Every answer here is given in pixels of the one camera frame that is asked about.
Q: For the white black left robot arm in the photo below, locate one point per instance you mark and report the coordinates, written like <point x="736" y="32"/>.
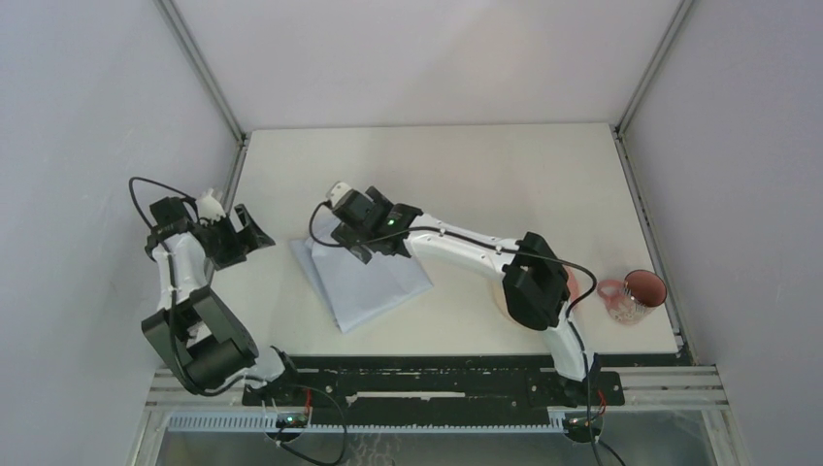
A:
<point x="193" y="331"/>

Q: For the white checked tablecloth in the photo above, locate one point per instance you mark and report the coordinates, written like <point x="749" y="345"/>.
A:
<point x="354" y="292"/>

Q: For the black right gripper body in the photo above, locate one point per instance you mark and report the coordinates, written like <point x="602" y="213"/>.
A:
<point x="347" y="239"/>

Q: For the pink patterned mug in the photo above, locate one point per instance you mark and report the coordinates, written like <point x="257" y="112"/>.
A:
<point x="633" y="298"/>

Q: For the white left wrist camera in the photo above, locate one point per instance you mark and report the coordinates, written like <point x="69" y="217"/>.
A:
<point x="208" y="207"/>

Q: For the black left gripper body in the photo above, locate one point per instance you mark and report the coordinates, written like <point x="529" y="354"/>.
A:
<point x="225" y="245"/>

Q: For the cream pink branch plate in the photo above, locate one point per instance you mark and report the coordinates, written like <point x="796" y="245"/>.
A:
<point x="499" y="298"/>

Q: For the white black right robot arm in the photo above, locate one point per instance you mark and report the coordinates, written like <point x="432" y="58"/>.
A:
<point x="535" y="282"/>

